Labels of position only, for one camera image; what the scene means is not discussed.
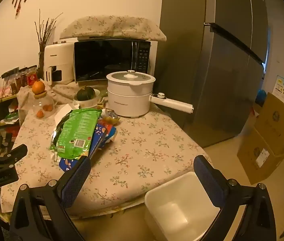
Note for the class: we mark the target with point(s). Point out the green white packet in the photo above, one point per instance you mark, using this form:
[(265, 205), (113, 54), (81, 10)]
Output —
[(11, 117)]

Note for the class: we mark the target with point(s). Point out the red label spice jar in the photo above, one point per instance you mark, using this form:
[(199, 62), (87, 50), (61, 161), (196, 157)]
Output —
[(31, 77)]

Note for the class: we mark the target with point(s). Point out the small orange fruit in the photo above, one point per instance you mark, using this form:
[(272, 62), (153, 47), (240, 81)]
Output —
[(40, 113), (48, 108)]

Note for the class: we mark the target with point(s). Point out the white ceramic bowl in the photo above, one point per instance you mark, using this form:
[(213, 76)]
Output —
[(86, 103)]

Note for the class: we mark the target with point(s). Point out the black microwave oven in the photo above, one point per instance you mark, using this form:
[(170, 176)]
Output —
[(101, 57)]

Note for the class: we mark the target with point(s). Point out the dried branches in vase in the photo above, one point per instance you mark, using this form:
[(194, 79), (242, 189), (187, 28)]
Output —
[(44, 35)]

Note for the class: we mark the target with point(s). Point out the white electric cooking pot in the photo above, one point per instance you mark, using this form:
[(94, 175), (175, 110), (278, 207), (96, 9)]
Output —
[(129, 98)]

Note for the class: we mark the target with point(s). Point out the blue snack bag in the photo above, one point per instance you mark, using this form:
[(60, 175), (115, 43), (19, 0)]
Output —
[(95, 140)]

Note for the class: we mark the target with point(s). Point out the white plastic bin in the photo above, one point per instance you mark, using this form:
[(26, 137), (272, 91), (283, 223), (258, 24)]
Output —
[(172, 205)]

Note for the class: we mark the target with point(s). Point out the green snack bag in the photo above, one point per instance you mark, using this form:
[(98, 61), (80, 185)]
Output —
[(79, 130)]

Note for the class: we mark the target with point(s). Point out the blue plastic bag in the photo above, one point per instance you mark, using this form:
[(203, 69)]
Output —
[(261, 98)]

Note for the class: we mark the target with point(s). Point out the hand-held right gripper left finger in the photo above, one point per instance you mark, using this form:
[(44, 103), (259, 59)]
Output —
[(75, 178)]

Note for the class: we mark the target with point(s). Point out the grey refrigerator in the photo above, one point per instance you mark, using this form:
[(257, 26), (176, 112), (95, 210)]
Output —
[(207, 80)]

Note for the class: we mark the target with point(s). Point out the glass jar with cork lid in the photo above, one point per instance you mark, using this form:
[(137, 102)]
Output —
[(40, 103)]

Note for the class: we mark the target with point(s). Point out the floral tablecloth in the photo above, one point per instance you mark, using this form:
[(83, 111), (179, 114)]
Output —
[(142, 150)]

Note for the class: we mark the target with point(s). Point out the white air fryer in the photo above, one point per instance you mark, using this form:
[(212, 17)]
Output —
[(56, 57)]

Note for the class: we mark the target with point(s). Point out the yellow wrapper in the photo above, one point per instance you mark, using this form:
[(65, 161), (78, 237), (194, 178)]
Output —
[(109, 116)]

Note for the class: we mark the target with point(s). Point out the large orange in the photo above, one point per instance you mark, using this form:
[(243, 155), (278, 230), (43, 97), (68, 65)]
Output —
[(38, 87)]

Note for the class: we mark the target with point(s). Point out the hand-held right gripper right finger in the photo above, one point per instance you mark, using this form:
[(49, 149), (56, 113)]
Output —
[(207, 180)]

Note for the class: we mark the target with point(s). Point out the floral microwave cover cloth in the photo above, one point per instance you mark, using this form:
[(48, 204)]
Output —
[(111, 26)]

